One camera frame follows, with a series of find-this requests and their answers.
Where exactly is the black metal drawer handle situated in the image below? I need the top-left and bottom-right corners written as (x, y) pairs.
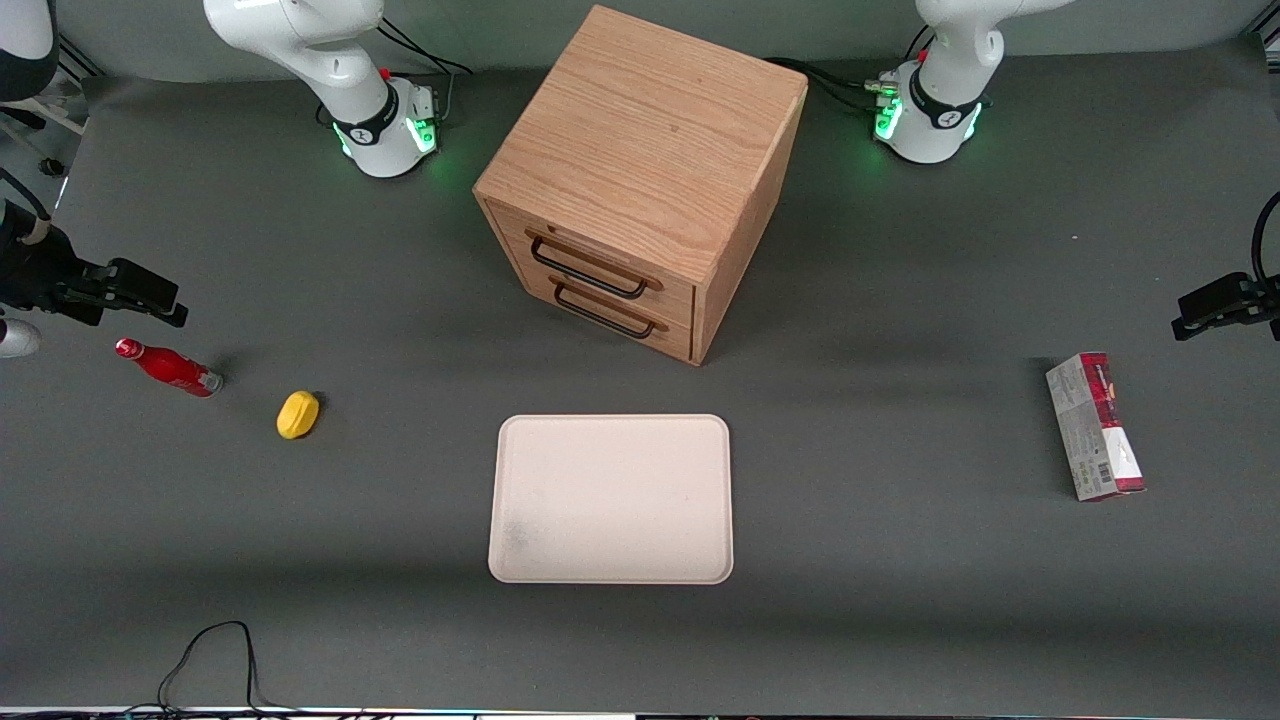
top-left (549, 277), bottom-right (668, 340)
top-left (526, 229), bottom-right (664, 300)

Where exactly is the beige plastic tray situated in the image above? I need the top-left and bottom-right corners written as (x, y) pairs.
top-left (487, 413), bottom-right (735, 586)

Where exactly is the black right arm base cable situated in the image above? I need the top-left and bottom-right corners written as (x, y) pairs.
top-left (376, 16), bottom-right (473, 123)

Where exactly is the red and white carton box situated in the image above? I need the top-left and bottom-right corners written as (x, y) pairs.
top-left (1045, 351), bottom-right (1147, 503)

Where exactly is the black looped table cable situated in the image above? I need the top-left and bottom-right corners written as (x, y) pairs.
top-left (118, 620), bottom-right (301, 717)

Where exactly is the yellow plastic lemon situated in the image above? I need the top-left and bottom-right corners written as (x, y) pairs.
top-left (276, 390), bottom-right (322, 441)

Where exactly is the aluminium frame rail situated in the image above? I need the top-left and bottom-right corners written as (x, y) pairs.
top-left (56, 32), bottom-right (103, 81)

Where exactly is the black arm base cable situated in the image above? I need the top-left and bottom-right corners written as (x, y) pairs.
top-left (764, 56), bottom-right (901, 113)
top-left (376, 16), bottom-right (473, 123)

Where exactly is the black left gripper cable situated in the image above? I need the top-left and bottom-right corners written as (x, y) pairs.
top-left (1250, 190), bottom-right (1280, 293)

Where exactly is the wooden drawer cabinet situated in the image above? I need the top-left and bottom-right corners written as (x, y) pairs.
top-left (472, 4), bottom-right (810, 367)

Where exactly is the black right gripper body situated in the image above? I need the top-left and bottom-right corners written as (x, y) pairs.
top-left (0, 200), bottom-right (111, 327)

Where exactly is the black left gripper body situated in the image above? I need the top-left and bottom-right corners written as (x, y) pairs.
top-left (1240, 275), bottom-right (1280, 342)

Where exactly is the red coke bottle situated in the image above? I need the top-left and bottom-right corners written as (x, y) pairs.
top-left (114, 338), bottom-right (224, 399)

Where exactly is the black left arm base cable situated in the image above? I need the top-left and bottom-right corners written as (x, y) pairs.
top-left (764, 56), bottom-right (901, 113)

